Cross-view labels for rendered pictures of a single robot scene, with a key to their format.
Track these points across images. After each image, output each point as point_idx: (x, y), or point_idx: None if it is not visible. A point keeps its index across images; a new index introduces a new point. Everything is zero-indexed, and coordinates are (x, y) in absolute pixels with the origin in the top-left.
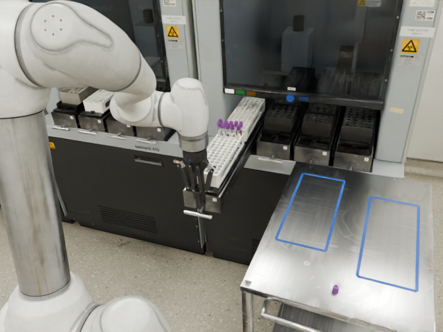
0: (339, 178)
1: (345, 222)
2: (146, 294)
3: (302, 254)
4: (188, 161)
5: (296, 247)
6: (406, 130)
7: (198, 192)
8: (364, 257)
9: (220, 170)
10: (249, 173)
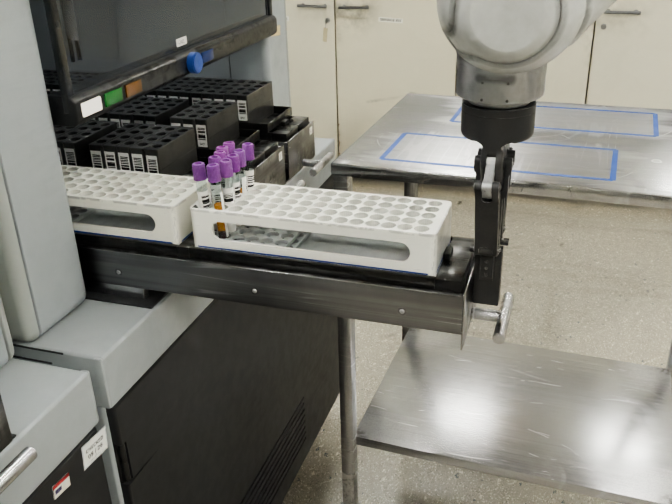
0: (398, 135)
1: (532, 137)
2: None
3: (638, 163)
4: (531, 135)
5: (622, 166)
6: (286, 65)
7: (503, 242)
8: (611, 131)
9: (423, 199)
10: (208, 322)
